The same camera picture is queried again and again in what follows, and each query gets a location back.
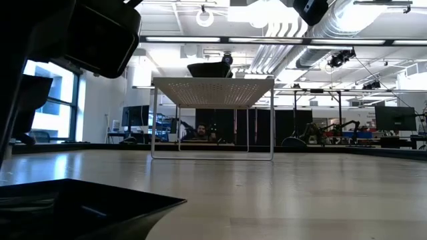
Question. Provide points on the black aluminium table frame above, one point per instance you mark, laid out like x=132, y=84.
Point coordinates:
x=300, y=149

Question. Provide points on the thin black rig stand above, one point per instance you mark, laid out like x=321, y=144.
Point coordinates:
x=295, y=106

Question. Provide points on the black wavy square plate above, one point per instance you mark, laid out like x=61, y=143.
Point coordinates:
x=209, y=70

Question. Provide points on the black ceiling camera cluster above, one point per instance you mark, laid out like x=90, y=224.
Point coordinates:
x=340, y=58

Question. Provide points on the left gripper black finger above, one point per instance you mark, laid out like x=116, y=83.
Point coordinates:
x=6, y=100
x=31, y=100

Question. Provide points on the black small square plate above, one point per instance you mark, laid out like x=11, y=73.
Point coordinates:
x=83, y=213

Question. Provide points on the dark mesh office chair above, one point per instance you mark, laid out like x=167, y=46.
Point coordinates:
x=41, y=136

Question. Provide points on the black distant robot arm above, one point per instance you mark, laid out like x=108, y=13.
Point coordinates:
x=347, y=126
x=312, y=131

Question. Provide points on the black room partition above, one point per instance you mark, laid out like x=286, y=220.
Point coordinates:
x=260, y=126

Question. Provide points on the large office window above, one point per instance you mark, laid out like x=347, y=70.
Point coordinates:
x=60, y=120

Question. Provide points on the overhead frame beam with lights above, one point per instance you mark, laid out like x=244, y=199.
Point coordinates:
x=224, y=39

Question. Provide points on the silver spiral air duct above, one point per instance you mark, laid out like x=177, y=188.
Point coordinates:
x=333, y=30

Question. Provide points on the person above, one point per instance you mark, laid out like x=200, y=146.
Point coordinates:
x=201, y=131

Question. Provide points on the black computer monitor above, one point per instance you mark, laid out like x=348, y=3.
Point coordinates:
x=135, y=115
x=395, y=118

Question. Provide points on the round black ceiling camera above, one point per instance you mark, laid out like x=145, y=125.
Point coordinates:
x=227, y=59

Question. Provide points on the small black ceiling device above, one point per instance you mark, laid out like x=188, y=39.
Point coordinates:
x=372, y=85

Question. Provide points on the white perforated metal shelf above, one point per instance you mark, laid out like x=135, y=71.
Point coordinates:
x=213, y=91

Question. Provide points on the blue distant table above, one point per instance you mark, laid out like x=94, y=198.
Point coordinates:
x=362, y=135

